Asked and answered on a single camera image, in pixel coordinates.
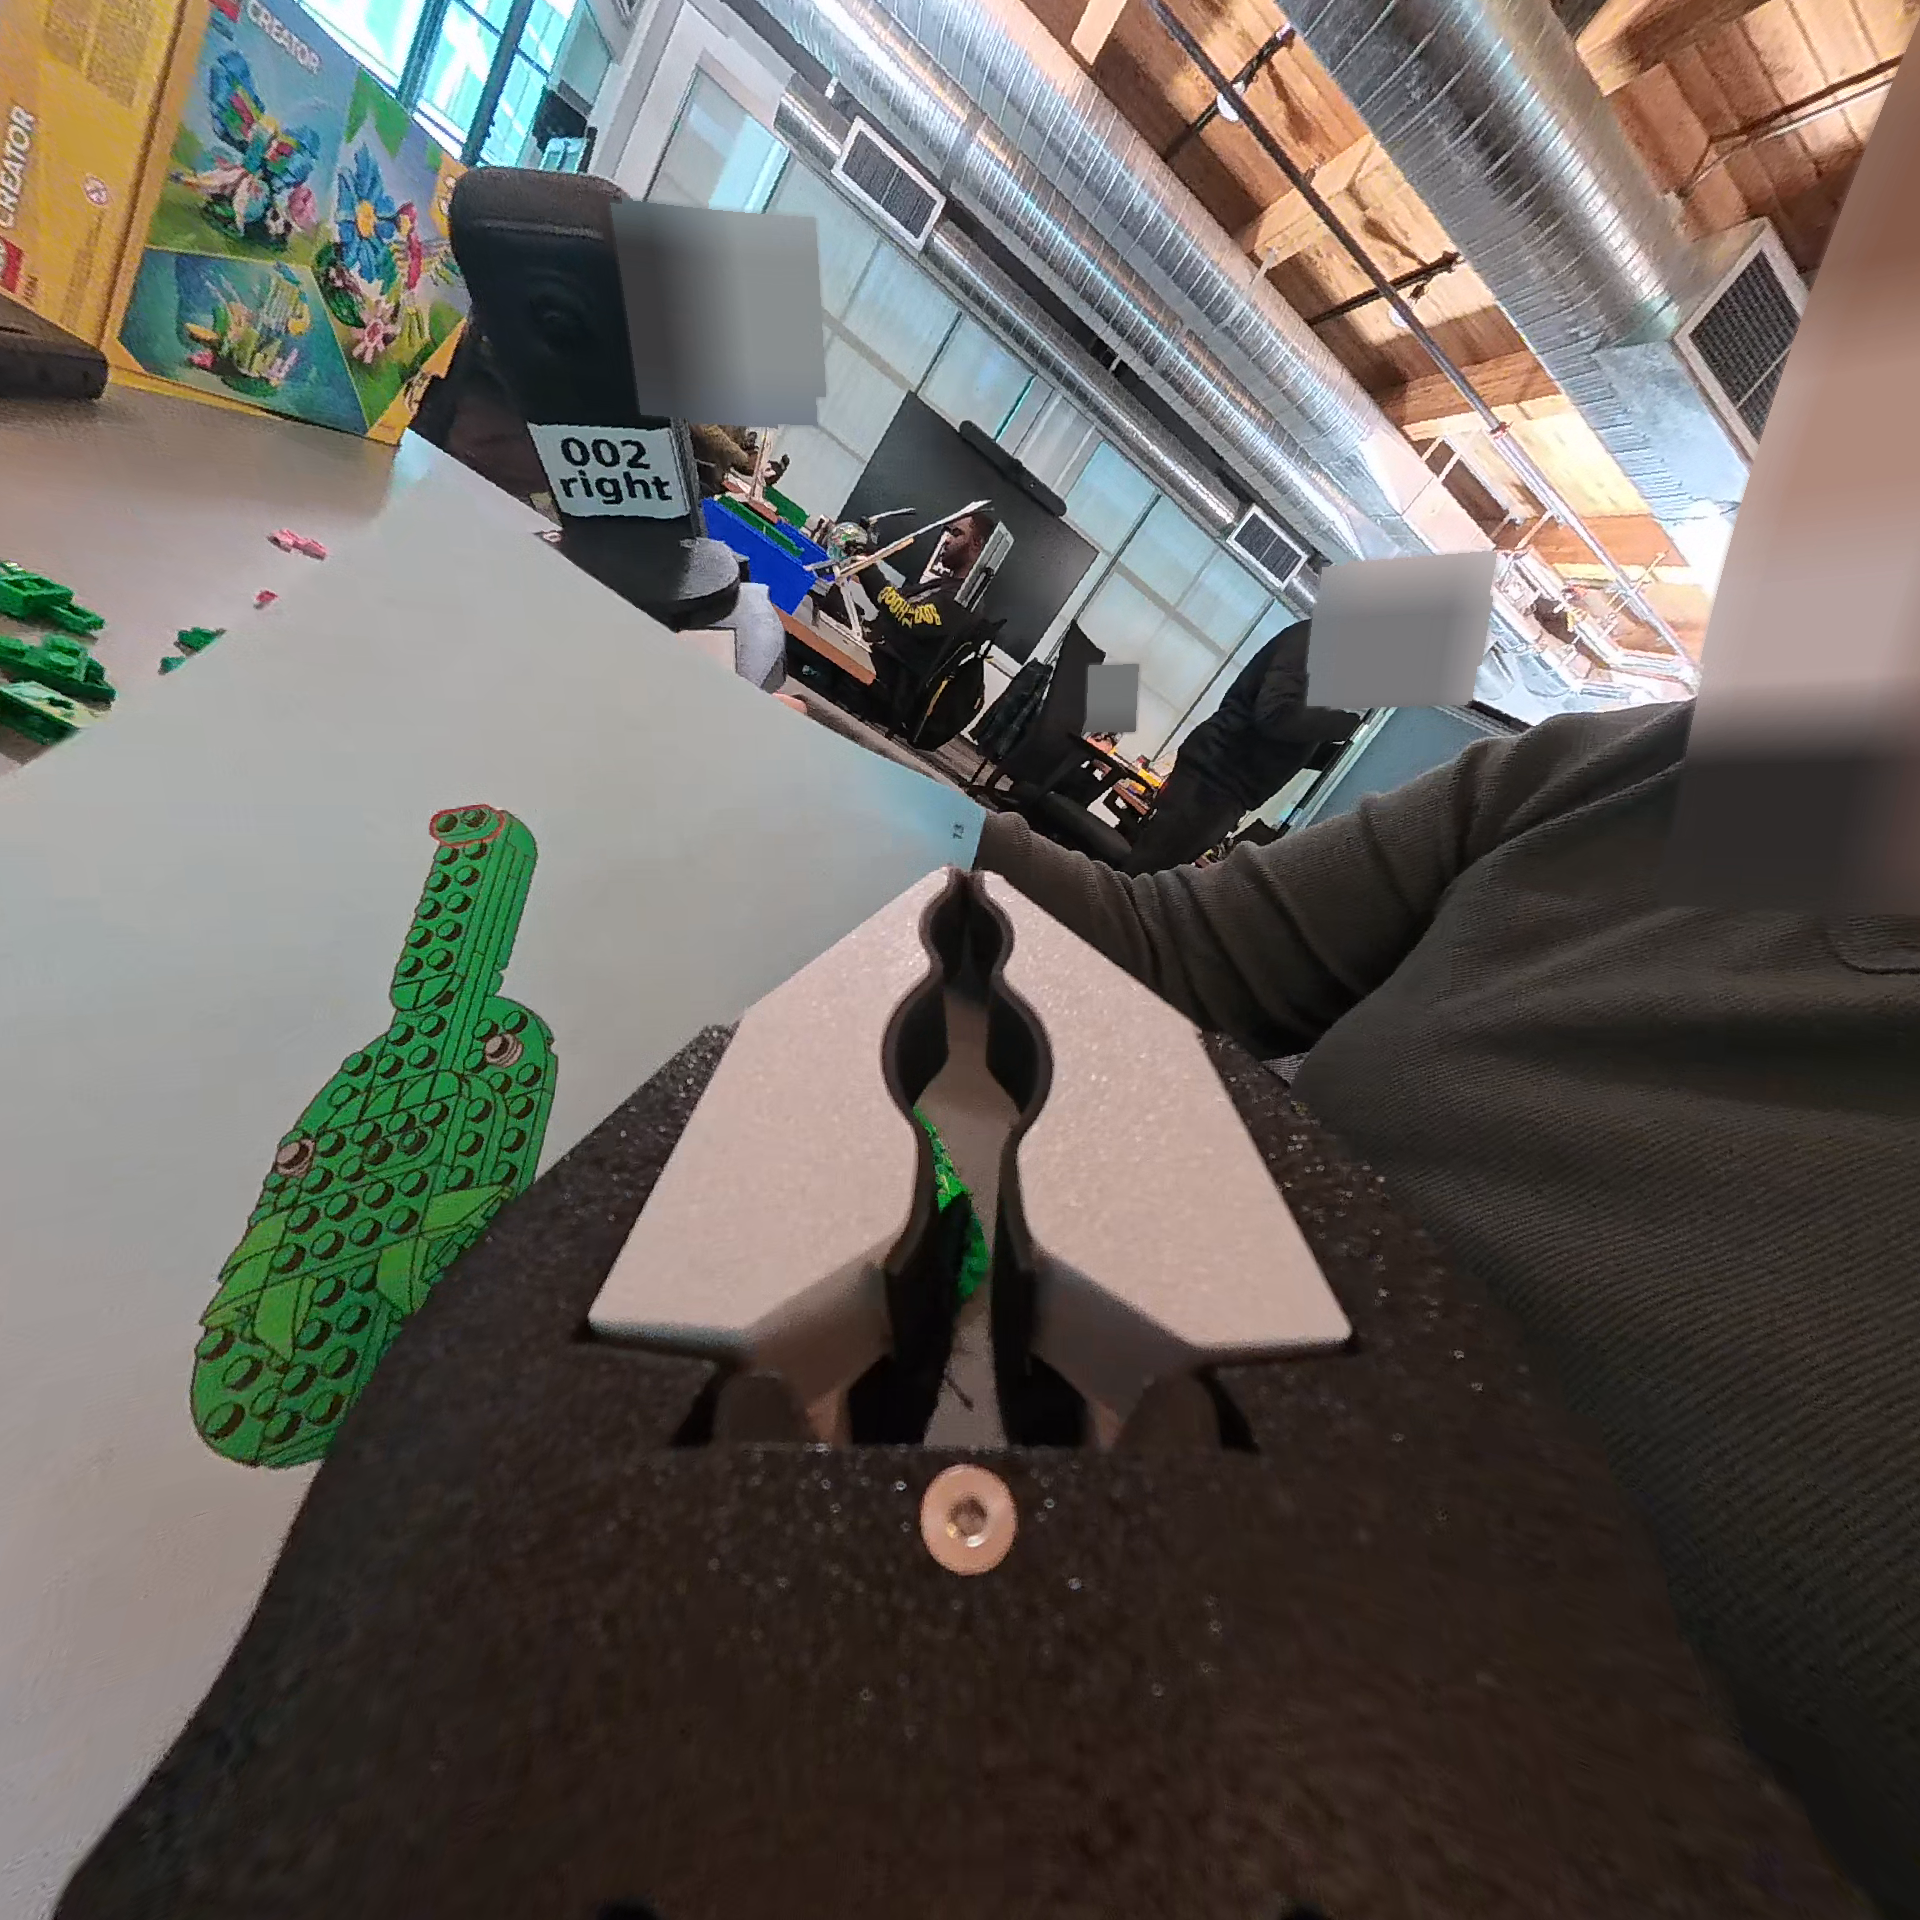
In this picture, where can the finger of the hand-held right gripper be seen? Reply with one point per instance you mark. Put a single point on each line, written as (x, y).
(762, 630)

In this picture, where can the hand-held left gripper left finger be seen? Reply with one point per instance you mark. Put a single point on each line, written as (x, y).
(735, 1200)

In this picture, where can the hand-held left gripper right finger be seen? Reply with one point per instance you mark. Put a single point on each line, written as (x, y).
(1185, 1200)

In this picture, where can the green brick leaf build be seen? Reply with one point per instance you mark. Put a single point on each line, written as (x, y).
(955, 1214)

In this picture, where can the white instruction booklet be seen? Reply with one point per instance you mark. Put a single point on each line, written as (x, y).
(599, 840)

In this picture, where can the blue plastic bin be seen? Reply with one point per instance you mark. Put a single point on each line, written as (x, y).
(751, 539)

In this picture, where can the large black screen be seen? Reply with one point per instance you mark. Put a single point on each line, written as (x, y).
(900, 480)

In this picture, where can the black office chair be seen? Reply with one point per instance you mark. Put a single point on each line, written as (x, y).
(1043, 734)

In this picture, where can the light pink small brick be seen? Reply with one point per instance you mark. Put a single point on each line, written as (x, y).
(298, 543)

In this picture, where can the colourful toy box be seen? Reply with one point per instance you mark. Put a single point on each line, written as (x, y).
(253, 195)

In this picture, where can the cluster of small green bricks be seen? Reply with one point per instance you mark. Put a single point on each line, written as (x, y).
(53, 662)

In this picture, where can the black rectangular device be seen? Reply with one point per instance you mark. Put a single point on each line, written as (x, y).
(43, 359)

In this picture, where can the white ceiling vent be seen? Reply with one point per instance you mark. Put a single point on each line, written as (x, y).
(1739, 338)

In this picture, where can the silver air duct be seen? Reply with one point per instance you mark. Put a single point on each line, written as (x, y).
(1141, 404)
(1124, 241)
(1529, 182)

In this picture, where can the white duct vent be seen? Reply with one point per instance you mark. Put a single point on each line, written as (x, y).
(887, 184)
(1267, 543)

